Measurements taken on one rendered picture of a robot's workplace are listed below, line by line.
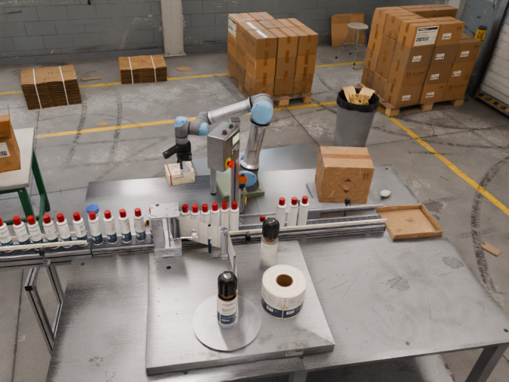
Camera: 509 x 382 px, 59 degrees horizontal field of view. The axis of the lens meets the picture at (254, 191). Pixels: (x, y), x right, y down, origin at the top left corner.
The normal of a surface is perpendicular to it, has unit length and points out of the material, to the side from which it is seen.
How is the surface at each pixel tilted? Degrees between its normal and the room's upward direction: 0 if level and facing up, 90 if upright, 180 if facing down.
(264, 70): 90
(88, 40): 90
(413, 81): 93
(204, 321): 0
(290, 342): 0
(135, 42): 90
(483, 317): 0
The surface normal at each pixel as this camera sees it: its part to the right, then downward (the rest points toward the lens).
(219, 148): -0.43, 0.52
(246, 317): 0.04, -0.80
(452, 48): 0.38, 0.54
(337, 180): 0.00, 0.59
